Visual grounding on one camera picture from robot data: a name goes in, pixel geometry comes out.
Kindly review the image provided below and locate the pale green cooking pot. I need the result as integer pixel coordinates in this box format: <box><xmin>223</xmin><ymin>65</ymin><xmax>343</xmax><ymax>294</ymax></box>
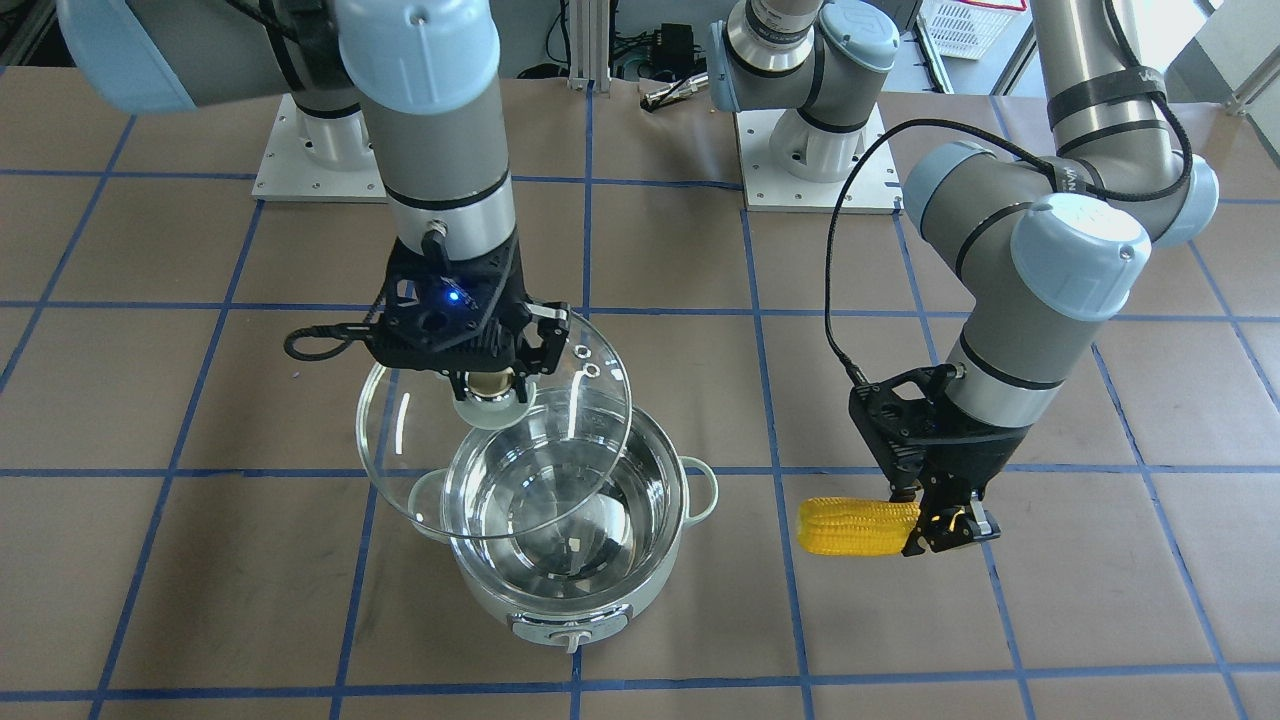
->
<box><xmin>436</xmin><ymin>404</ymin><xmax>721</xmax><ymax>652</ymax></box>

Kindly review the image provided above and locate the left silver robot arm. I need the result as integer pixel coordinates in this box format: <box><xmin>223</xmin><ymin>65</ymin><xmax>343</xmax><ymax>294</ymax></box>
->
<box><xmin>708</xmin><ymin>1</ymin><xmax>1219</xmax><ymax>556</ymax></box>

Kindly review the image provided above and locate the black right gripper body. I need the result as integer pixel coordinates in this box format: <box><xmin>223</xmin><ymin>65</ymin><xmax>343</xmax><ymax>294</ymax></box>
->
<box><xmin>457</xmin><ymin>240</ymin><xmax>541</xmax><ymax>396</ymax></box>

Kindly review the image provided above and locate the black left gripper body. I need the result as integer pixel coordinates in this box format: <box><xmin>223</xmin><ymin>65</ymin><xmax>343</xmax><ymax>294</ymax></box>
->
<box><xmin>905</xmin><ymin>400</ymin><xmax>1030</xmax><ymax>521</ymax></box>

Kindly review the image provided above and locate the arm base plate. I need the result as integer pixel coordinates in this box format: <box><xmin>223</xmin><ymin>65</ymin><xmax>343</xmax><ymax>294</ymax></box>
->
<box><xmin>251</xmin><ymin>94</ymin><xmax>387</xmax><ymax>202</ymax></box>
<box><xmin>735</xmin><ymin>105</ymin><xmax>902</xmax><ymax>214</ymax></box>

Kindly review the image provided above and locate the glass pot lid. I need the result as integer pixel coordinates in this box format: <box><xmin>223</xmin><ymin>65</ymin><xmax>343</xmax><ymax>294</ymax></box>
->
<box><xmin>355</xmin><ymin>313</ymin><xmax>634</xmax><ymax>541</ymax></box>

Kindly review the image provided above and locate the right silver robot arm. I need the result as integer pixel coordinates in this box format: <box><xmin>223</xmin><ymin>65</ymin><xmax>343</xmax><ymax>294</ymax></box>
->
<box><xmin>58</xmin><ymin>1</ymin><xmax>570</xmax><ymax>404</ymax></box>

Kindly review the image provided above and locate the black camera cable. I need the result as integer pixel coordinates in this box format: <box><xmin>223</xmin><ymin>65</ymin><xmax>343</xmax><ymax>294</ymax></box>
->
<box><xmin>284</xmin><ymin>281</ymin><xmax>396</xmax><ymax>363</ymax></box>
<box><xmin>824</xmin><ymin>118</ymin><xmax>1061</xmax><ymax>386</ymax></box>

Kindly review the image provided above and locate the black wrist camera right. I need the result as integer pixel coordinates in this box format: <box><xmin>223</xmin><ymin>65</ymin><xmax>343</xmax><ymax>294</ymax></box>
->
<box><xmin>364</xmin><ymin>240</ymin><xmax>484</xmax><ymax>372</ymax></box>

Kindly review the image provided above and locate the white plastic basket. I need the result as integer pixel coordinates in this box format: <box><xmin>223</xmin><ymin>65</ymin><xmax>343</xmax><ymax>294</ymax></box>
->
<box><xmin>920</xmin><ymin>1</ymin><xmax>1029</xmax><ymax>60</ymax></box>

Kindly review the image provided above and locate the aluminium frame post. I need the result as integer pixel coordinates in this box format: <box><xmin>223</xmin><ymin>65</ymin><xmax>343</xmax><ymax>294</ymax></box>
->
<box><xmin>564</xmin><ymin>0</ymin><xmax>613</xmax><ymax>96</ymax></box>

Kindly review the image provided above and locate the yellow corn cob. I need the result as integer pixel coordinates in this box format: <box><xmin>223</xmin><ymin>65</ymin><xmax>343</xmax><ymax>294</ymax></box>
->
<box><xmin>797</xmin><ymin>497</ymin><xmax>918</xmax><ymax>557</ymax></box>

